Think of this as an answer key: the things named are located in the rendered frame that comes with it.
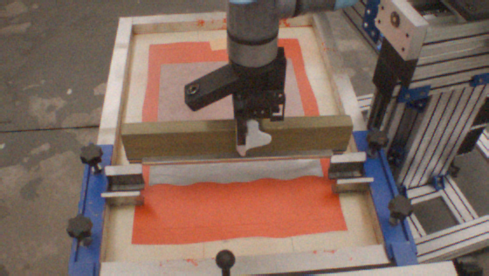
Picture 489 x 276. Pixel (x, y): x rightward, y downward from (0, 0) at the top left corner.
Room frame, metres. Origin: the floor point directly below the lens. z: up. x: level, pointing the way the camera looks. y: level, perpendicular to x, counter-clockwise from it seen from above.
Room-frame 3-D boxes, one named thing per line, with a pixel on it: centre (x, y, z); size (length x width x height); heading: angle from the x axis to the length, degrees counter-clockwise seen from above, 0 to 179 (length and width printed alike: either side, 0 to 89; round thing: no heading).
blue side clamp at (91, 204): (0.47, 0.27, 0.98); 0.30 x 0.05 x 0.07; 4
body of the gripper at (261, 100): (0.55, -0.03, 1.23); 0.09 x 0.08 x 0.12; 94
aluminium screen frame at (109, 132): (0.73, 0.01, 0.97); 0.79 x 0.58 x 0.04; 4
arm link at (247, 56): (0.55, -0.02, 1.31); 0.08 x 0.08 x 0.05
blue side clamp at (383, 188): (0.51, -0.28, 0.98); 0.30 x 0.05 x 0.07; 4
